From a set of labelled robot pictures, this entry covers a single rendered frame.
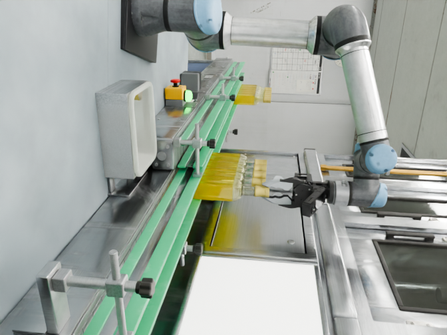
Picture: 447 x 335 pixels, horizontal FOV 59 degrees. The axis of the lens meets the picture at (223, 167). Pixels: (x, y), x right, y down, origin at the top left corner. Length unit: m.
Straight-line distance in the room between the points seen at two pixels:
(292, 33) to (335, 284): 0.73
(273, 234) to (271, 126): 6.18
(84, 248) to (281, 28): 0.84
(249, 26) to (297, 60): 5.85
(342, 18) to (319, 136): 6.36
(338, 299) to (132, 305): 0.52
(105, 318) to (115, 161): 0.44
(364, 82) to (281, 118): 6.24
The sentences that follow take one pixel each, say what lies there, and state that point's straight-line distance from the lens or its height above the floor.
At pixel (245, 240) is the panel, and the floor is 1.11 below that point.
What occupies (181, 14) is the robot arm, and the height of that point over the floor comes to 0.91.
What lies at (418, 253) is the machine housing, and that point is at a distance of 1.38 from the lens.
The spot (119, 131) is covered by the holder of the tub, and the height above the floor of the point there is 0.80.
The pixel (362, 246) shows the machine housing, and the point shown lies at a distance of 1.34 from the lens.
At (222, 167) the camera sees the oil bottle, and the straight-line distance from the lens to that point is 1.31.
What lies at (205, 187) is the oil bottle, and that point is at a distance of 1.20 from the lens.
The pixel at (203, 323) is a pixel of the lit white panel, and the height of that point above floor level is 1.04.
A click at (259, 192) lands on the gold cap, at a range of 1.20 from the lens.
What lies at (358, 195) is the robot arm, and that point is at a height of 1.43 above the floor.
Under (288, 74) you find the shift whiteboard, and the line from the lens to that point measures 7.16.
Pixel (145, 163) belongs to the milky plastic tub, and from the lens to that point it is 1.11.
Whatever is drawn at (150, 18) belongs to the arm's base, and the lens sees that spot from 1.20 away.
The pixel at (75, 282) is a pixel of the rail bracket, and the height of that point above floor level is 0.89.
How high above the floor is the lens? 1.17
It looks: 6 degrees down
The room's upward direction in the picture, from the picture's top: 93 degrees clockwise
